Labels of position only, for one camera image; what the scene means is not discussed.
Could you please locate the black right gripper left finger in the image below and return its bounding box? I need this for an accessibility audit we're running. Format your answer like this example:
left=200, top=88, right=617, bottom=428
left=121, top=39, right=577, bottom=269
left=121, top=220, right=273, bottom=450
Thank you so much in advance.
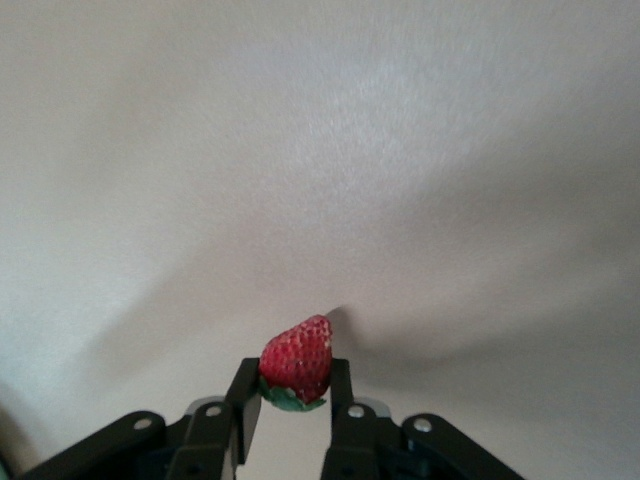
left=22, top=357, right=264, bottom=480

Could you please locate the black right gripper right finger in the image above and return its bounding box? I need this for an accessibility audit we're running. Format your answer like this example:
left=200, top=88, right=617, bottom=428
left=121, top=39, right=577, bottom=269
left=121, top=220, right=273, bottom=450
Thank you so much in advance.
left=319, top=358, right=524, bottom=480

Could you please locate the red strawberry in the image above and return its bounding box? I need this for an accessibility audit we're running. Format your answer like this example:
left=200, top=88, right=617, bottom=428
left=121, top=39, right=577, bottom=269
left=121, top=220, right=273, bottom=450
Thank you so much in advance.
left=258, top=313, right=334, bottom=413

